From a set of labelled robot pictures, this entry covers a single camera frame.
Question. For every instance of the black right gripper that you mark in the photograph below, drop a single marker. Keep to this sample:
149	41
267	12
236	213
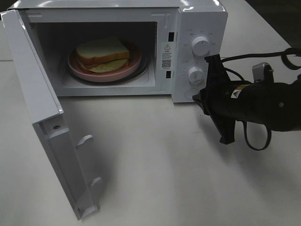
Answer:
214	98

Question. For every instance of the white timer knob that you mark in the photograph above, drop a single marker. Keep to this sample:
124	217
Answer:
196	75

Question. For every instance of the round door release button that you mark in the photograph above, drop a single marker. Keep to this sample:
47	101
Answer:
190	93

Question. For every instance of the toast sandwich with lettuce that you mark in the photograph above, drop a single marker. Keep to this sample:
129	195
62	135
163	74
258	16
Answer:
102	55

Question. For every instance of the pink round plate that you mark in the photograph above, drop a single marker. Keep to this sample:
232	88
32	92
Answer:
121	73

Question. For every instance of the white microwave door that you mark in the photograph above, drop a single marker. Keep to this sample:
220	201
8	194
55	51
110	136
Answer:
46	114

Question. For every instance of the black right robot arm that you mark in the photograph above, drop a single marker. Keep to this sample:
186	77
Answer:
276	105

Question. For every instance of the upper white power knob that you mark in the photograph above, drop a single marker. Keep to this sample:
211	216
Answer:
200	45

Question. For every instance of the white warning label sticker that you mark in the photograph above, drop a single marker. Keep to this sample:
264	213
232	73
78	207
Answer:
166	55

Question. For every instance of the white microwave oven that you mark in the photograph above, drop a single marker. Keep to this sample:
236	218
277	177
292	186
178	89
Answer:
61	25

